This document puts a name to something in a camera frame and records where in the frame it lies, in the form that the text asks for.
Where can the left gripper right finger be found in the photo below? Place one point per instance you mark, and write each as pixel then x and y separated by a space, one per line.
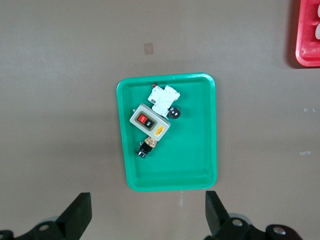
pixel 220 222

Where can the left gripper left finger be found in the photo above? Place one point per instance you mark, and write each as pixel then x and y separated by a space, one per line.
pixel 72 220

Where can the green plastic tray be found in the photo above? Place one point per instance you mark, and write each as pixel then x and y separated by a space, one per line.
pixel 187 155

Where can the clear tape piece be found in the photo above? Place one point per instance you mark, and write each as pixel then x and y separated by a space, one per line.
pixel 309 110
pixel 305 153

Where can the brown tape patch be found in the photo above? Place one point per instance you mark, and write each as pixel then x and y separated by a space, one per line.
pixel 148 48

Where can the red plastic tray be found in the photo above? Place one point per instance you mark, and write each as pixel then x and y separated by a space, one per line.
pixel 307 50

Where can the black round buzzer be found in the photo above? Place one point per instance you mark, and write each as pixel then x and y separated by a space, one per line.
pixel 174 112

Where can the white circuit breaker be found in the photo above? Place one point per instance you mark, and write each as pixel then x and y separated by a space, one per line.
pixel 163 100

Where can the white capped metal pipe fitting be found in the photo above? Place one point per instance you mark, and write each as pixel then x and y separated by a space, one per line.
pixel 318 32

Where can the black push button switch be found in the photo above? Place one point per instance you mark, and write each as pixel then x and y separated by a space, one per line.
pixel 146 148

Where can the grey on off switch box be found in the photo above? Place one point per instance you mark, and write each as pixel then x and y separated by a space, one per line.
pixel 150 122

